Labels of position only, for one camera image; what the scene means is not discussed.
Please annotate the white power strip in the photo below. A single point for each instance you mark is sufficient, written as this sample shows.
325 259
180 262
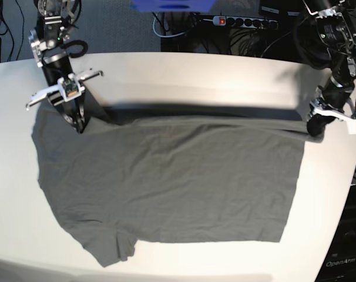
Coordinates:
242 22

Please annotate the black OpenArm base box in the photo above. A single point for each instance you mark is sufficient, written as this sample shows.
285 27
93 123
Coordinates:
340 261

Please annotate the grey T-shirt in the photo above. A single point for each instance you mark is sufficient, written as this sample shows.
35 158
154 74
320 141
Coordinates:
176 179

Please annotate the left gripper body white rail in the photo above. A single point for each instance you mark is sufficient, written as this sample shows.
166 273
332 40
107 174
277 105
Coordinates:
319 107

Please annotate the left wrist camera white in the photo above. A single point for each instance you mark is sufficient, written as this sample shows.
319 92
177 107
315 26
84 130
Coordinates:
355 124

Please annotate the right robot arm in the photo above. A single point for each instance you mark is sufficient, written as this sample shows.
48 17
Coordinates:
52 50

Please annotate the blue plastic box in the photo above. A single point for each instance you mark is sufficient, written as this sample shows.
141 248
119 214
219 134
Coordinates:
173 5

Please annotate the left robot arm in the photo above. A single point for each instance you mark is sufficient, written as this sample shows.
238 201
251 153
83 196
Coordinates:
325 37

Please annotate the right gripper body white rail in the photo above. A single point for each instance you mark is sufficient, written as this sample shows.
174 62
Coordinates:
43 94

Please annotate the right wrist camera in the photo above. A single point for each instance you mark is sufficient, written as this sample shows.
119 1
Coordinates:
70 88

